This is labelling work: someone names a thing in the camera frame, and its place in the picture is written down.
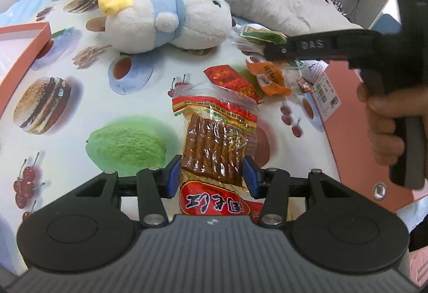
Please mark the small brown candy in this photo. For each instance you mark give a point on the small brown candy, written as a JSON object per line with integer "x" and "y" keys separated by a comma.
{"x": 305, "y": 86}

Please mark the orange snack packet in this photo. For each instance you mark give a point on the orange snack packet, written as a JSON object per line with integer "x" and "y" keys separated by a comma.
{"x": 270, "y": 78}

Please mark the red sausage snack bag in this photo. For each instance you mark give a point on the red sausage snack bag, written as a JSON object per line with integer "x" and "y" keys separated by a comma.
{"x": 221, "y": 129}

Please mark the red foil snack packet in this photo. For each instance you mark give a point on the red foil snack packet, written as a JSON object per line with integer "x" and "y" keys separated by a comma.
{"x": 227, "y": 77}

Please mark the pink box lid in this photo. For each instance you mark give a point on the pink box lid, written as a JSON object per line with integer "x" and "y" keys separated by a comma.
{"x": 20, "y": 44}

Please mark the white blue plush toy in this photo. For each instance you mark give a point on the white blue plush toy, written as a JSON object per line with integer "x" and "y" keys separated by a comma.
{"x": 140, "y": 26}

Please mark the person's right hand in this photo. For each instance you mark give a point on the person's right hand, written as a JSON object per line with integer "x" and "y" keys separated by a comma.
{"x": 386, "y": 147}

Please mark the green label snack packet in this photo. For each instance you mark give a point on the green label snack packet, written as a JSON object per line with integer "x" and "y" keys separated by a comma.
{"x": 263, "y": 35}

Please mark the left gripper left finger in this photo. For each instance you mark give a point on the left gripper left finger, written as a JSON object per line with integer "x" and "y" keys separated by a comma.
{"x": 170, "y": 178}

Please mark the printed bed sheet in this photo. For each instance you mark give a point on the printed bed sheet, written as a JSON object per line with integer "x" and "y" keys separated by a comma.
{"x": 106, "y": 88}

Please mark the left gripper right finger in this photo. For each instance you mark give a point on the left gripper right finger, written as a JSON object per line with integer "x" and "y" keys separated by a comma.
{"x": 254, "y": 178}

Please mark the blue chair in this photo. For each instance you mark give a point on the blue chair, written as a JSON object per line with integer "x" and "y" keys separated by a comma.
{"x": 386, "y": 24}

